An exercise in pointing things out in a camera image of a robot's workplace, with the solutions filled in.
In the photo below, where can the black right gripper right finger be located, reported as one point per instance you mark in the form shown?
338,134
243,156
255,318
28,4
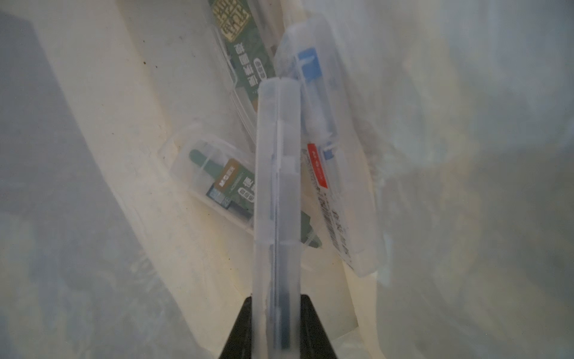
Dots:
314,342

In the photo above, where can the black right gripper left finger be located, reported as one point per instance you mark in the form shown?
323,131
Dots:
239,342

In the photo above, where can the clear compass case small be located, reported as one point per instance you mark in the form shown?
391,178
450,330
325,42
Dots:
277,222

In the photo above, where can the clear case green compass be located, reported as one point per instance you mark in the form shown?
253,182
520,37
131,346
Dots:
246,44
214,171

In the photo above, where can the canvas bag starry night print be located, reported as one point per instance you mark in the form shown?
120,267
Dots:
464,114

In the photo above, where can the clear case blue compass red label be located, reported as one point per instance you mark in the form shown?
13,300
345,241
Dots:
330,144

